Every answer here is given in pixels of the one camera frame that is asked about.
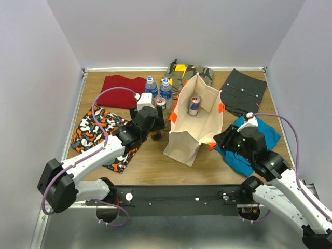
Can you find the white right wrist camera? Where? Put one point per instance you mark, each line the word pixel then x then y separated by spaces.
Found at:
pixel 249 121

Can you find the red tab can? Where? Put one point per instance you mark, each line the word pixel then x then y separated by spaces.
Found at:
pixel 161 103
pixel 194 104

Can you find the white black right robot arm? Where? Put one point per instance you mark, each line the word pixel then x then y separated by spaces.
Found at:
pixel 299 207

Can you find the red tab can back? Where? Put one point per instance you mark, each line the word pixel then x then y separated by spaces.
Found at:
pixel 194 104

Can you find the camouflage yellow green shorts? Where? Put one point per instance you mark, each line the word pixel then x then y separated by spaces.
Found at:
pixel 178 74

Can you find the red tab can front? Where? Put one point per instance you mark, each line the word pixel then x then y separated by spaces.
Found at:
pixel 161 103

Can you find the dark grey buttoned garment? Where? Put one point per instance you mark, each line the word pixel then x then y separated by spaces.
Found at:
pixel 242 94

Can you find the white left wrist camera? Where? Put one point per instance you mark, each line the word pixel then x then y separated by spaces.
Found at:
pixel 146 99

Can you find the beige canvas tote bag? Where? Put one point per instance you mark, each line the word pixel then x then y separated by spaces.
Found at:
pixel 188 132

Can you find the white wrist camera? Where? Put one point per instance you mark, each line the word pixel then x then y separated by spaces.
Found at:
pixel 249 121
pixel 146 99

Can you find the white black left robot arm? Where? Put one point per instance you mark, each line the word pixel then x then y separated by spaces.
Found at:
pixel 62 183

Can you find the folded red shirt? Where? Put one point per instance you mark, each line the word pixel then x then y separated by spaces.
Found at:
pixel 121 98

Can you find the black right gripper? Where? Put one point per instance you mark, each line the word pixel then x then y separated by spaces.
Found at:
pixel 226 137

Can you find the teal blue shirt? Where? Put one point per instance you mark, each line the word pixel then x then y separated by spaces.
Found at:
pixel 239 163

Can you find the orange black patterned shorts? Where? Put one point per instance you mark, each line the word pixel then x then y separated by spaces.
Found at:
pixel 88 134

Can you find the Pocari Sweat bottle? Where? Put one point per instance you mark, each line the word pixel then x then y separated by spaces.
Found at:
pixel 151 86
pixel 166 92

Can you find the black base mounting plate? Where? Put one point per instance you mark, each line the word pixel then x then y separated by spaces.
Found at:
pixel 183 200

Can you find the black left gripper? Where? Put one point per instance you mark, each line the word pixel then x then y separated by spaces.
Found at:
pixel 158 124

